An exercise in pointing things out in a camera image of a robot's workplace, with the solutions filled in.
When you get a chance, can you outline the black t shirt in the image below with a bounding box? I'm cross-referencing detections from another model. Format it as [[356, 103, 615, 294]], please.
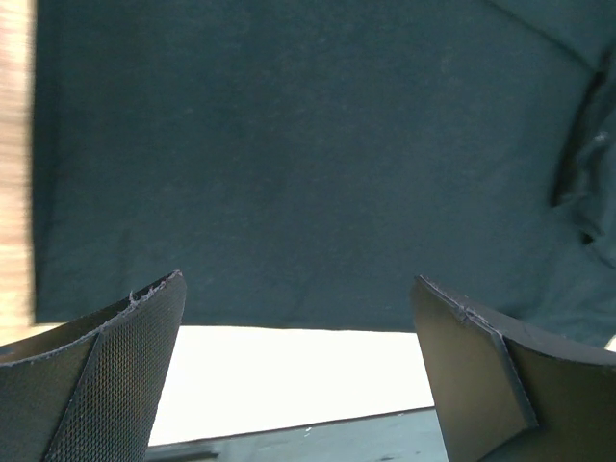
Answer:
[[33, 1, 615, 347]]

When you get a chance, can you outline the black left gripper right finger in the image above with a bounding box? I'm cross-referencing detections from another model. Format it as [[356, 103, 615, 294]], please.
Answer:
[[411, 276, 615, 461]]

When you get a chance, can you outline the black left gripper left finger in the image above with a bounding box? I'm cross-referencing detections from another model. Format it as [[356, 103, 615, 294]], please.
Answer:
[[1, 270, 187, 461]]

